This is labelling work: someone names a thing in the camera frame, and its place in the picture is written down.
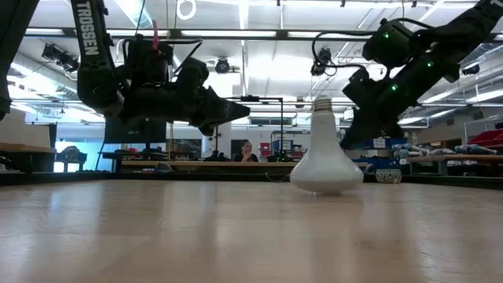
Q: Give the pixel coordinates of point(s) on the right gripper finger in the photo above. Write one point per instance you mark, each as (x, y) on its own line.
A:
(371, 131)
(361, 94)

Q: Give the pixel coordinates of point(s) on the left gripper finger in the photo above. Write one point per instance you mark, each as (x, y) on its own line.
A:
(206, 127)
(212, 106)

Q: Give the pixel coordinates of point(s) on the white flood lightbulb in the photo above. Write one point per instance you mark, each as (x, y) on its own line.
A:
(326, 165)

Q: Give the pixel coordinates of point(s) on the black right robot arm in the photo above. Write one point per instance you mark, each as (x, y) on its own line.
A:
(452, 39)

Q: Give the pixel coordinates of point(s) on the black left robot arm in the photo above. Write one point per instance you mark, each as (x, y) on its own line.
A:
(88, 39)

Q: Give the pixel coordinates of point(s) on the blue shelf unit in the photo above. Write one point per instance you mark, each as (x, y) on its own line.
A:
(385, 163)

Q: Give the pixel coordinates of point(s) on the large wooden desk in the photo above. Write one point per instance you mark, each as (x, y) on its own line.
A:
(196, 164)

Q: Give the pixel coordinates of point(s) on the thin black gantry stand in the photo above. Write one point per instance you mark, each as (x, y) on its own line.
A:
(250, 98)

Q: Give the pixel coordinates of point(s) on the black monitor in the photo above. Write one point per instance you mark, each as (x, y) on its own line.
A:
(135, 134)

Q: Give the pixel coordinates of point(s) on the person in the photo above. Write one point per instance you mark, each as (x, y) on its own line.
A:
(247, 155)

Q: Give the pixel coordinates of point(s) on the dark monitor desk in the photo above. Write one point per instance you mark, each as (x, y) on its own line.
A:
(118, 157)

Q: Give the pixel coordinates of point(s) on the long wooden workbench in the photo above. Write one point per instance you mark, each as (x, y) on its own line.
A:
(456, 158)

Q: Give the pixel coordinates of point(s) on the black overhead bar with lights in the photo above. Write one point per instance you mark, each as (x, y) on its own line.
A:
(281, 34)

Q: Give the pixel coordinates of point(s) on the red storage bin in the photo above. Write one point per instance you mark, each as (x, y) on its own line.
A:
(487, 139)

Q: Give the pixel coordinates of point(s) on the wooden side bench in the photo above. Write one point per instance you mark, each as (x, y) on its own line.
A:
(27, 155)

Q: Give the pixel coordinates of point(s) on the black overhead camera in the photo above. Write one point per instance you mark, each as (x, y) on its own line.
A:
(222, 66)

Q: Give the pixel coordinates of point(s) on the black ceiling camera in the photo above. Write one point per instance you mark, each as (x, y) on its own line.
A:
(59, 57)

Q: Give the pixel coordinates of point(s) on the black aluminium table frame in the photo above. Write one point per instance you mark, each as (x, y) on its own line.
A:
(78, 178)

